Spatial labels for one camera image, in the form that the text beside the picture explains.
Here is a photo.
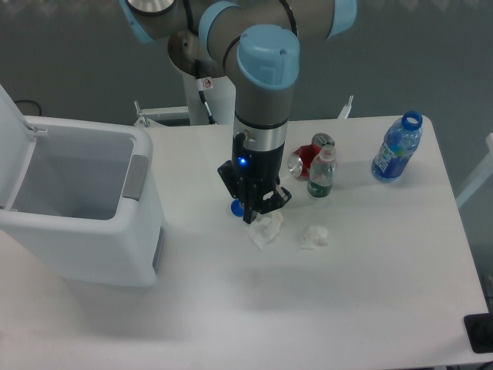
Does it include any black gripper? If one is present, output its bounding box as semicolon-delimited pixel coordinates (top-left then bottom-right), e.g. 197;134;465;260
217;133;292;224

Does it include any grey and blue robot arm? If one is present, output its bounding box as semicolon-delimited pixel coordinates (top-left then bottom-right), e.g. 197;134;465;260
121;1;357;223

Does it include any crumpled white paper ball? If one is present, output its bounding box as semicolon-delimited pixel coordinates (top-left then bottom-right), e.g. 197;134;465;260
245;210;283;251
300;225;329;250

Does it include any white trash bin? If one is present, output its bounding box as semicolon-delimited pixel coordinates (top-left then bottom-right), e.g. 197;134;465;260
1;92;165;287

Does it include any blue bottle cap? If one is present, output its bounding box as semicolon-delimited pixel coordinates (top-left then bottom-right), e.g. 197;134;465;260
230;199;244;217

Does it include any crushed red soda can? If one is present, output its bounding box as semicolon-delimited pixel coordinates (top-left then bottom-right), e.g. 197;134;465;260
287;133;335;179

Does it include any clear bottle green label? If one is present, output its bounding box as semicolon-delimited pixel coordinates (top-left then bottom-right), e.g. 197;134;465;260
307;144;336;198

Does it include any blue plastic drink bottle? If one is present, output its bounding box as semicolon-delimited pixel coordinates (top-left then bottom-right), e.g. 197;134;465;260
371;110;423;183

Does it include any black device at edge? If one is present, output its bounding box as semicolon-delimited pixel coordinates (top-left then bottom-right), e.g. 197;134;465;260
464;313;492;354

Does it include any white striped cable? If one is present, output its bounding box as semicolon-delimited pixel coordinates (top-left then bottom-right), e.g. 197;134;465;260
194;59;216;126

